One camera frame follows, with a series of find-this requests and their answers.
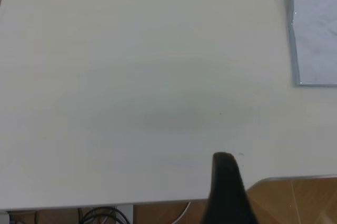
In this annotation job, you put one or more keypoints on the clear zip bag green zipper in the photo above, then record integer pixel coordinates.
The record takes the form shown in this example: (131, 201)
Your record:
(291, 37)

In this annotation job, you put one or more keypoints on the white table leg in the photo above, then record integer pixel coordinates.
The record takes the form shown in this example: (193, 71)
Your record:
(124, 214)
(4, 218)

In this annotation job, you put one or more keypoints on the white paper sheets stack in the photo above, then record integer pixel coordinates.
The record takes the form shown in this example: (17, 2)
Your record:
(316, 32)

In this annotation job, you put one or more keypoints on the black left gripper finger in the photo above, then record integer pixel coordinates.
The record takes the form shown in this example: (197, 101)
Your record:
(226, 195)

